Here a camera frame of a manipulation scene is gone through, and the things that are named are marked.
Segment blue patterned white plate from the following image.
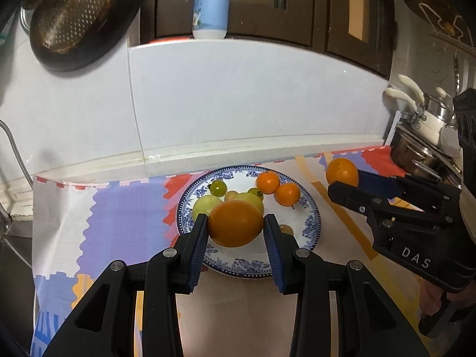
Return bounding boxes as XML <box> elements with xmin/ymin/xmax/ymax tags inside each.
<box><xmin>176</xmin><ymin>165</ymin><xmax>321</xmax><ymax>279</ymax></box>

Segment metal kitchen faucet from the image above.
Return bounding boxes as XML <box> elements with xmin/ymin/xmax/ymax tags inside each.
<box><xmin>0</xmin><ymin>119</ymin><xmax>34</xmax><ymax>231</ymax></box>

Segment perforated metal colander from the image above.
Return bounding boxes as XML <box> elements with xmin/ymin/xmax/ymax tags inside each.
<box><xmin>32</xmin><ymin>0</ymin><xmax>119</xmax><ymax>53</ymax></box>

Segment white bottle with blue label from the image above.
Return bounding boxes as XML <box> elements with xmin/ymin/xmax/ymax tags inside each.
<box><xmin>192</xmin><ymin>0</ymin><xmax>231</xmax><ymax>40</ymax></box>

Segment small green lime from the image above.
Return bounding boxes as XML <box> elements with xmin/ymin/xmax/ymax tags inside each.
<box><xmin>209</xmin><ymin>179</ymin><xmax>228</xmax><ymax>197</ymax></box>

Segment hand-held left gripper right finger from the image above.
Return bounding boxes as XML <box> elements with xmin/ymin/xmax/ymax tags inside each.
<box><xmin>263</xmin><ymin>213</ymin><xmax>430</xmax><ymax>357</ymax></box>

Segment large yellow-green fruit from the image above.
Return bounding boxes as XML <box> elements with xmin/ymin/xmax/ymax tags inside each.
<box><xmin>192</xmin><ymin>195</ymin><xmax>223</xmax><ymax>222</ymax></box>

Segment person's right hand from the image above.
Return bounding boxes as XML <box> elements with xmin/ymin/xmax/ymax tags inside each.
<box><xmin>419</xmin><ymin>278</ymin><xmax>476</xmax><ymax>317</ymax></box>

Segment large orange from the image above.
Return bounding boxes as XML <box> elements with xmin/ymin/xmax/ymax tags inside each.
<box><xmin>207</xmin><ymin>200</ymin><xmax>264</xmax><ymax>248</ymax></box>
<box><xmin>326</xmin><ymin>158</ymin><xmax>359</xmax><ymax>187</ymax></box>

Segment steel sink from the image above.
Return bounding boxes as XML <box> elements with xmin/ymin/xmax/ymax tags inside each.
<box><xmin>0</xmin><ymin>231</ymin><xmax>36</xmax><ymax>343</ymax></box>

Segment black frying pan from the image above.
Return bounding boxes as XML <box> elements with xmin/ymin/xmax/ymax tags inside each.
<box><xmin>30</xmin><ymin>0</ymin><xmax>140</xmax><ymax>73</ymax></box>

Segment steel pots with white handles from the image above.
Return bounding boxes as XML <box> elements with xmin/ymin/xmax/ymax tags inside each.
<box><xmin>385</xmin><ymin>74</ymin><xmax>458</xmax><ymax>145</ymax></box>

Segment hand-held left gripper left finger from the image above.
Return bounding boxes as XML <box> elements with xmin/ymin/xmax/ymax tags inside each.
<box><xmin>43</xmin><ymin>213</ymin><xmax>209</xmax><ymax>357</ymax></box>

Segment green apple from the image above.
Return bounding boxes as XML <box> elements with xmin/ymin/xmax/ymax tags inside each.
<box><xmin>238</xmin><ymin>192</ymin><xmax>264</xmax><ymax>214</ymax></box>

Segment small orange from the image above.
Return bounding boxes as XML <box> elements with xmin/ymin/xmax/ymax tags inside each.
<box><xmin>275</xmin><ymin>183</ymin><xmax>300</xmax><ymax>206</ymax></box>
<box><xmin>256</xmin><ymin>171</ymin><xmax>281</xmax><ymax>195</ymax></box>

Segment white board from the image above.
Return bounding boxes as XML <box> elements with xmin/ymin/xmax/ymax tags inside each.
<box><xmin>385</xmin><ymin>112</ymin><xmax>402</xmax><ymax>145</ymax></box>

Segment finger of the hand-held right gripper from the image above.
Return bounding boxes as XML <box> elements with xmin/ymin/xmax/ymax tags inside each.
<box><xmin>327</xmin><ymin>180</ymin><xmax>453</xmax><ymax>232</ymax></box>
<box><xmin>357</xmin><ymin>170</ymin><xmax>462</xmax><ymax>223</ymax></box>

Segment colourful patterned cloth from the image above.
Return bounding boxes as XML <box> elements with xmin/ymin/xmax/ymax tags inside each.
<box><xmin>30</xmin><ymin>145</ymin><xmax>476</xmax><ymax>357</ymax></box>

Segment brown round board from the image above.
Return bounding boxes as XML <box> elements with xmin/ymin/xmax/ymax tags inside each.
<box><xmin>403</xmin><ymin>0</ymin><xmax>470</xmax><ymax>38</ymax></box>

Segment dark wooden cabinet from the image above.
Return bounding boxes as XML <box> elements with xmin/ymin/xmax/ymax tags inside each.
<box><xmin>139</xmin><ymin>0</ymin><xmax>395</xmax><ymax>82</ymax></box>

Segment metal ladle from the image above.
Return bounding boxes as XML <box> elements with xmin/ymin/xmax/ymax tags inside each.
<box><xmin>439</xmin><ymin>54</ymin><xmax>464</xmax><ymax>157</ymax></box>

